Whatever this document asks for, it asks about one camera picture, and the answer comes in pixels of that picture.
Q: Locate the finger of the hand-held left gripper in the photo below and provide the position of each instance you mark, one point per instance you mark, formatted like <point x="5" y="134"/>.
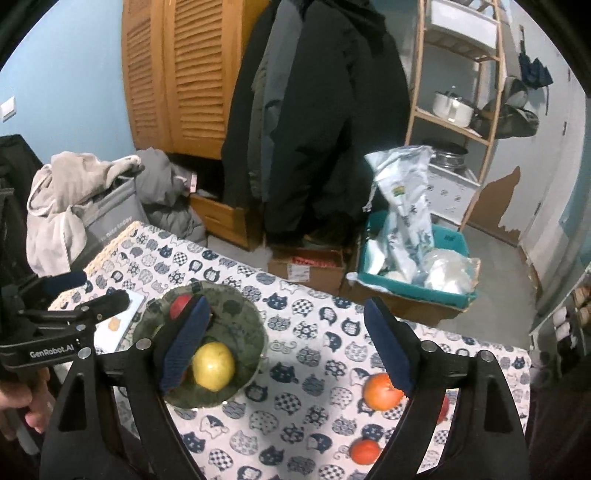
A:
<point x="67" y="282"/>
<point x="106" y="307"/>

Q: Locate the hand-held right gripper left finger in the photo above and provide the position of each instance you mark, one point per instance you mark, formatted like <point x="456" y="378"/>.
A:
<point x="184" y="341"/>

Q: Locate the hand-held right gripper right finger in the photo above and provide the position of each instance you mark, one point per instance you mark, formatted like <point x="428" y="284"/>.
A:
<point x="392" y="350"/>

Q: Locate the red apple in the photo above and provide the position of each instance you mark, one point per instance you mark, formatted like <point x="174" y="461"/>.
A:
<point x="180" y="307"/>
<point x="443" y="408"/>

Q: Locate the yellow pear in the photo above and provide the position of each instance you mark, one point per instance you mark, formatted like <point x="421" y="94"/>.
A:
<point x="214" y="367"/>

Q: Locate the large orange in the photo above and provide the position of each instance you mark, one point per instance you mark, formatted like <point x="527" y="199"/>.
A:
<point x="381" y="392"/>

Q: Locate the green glass bowl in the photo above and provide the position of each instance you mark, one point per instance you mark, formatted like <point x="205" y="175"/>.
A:
<point x="231" y="318"/>

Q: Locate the small tangerine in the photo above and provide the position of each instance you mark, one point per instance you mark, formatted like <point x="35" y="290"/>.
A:
<point x="364" y="451"/>

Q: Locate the person's left hand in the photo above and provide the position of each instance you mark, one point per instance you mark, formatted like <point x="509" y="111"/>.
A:
<point x="18" y="401"/>

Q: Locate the white phone with bear stickers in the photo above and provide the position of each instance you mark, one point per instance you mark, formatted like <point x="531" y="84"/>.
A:
<point x="129" y="321"/>

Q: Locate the beige woven cloth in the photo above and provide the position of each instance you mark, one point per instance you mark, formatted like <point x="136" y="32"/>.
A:
<point x="106" y="251"/>

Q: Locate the beige robe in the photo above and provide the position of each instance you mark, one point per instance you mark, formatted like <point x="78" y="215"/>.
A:
<point x="55" y="207"/>

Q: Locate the grey fabric hamper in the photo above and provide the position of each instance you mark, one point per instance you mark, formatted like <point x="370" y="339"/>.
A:
<point x="115" y="217"/>

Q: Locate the clear plastic bag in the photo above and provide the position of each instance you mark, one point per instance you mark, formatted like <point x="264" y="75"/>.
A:
<point x="448" y="272"/>

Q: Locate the cardboard box with red contents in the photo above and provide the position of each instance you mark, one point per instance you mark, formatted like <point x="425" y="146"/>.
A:
<point x="318" y="277"/>

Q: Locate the black chair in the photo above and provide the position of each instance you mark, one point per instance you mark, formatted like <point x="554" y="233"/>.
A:
<point x="18" y="184"/>

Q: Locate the teal plastic crate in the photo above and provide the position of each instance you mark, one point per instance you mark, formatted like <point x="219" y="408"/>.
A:
<point x="450" y="237"/>

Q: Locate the white printed rice bag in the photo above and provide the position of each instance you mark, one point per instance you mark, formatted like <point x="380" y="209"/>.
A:
<point x="406" y="221"/>

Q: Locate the grey garment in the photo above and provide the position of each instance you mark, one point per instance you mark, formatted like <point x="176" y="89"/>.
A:
<point x="161" y="184"/>

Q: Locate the metal shoe rack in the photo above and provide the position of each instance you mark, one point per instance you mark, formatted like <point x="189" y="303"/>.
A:
<point x="538" y="323"/>

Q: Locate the group of shoes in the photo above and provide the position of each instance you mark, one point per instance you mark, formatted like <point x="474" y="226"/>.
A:
<point x="561" y="318"/>

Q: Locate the steel pot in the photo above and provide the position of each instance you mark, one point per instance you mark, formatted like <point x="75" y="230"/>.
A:
<point x="448" y="159"/>

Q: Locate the olive jacket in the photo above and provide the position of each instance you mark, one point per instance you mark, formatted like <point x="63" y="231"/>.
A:
<point x="259" y="138"/>

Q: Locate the large black hooded coat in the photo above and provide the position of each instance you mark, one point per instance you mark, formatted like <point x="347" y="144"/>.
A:
<point x="332" y="138"/>

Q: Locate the wooden louvered wardrobe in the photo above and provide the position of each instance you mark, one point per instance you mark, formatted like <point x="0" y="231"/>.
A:
<point x="194" y="92"/>

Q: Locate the white door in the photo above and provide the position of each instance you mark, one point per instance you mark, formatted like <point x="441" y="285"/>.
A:
<point x="545" y="161"/>

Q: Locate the dark frying pan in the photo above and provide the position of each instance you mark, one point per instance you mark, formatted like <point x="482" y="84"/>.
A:
<point x="482" y="122"/>

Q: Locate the white cooking pot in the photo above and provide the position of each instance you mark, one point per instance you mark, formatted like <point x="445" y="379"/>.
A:
<point x="452" y="110"/>

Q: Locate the dark green hanging bag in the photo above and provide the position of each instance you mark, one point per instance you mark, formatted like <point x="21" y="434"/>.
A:
<point x="517" y="122"/>

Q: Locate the grey blue jacket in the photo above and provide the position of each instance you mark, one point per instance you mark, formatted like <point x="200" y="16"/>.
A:
<point x="277" y="92"/>

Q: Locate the grey hanging bag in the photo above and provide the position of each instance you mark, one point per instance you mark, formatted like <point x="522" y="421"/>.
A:
<point x="515" y="94"/>

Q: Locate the wooden shelf unit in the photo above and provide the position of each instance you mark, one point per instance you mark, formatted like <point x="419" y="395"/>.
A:
<point x="461" y="51"/>

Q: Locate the wide white storage bin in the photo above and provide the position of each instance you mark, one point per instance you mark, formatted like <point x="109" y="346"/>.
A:
<point x="461" y="23"/>

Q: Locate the white light switch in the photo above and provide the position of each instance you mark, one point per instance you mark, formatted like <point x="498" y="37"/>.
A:
<point x="8" y="109"/>

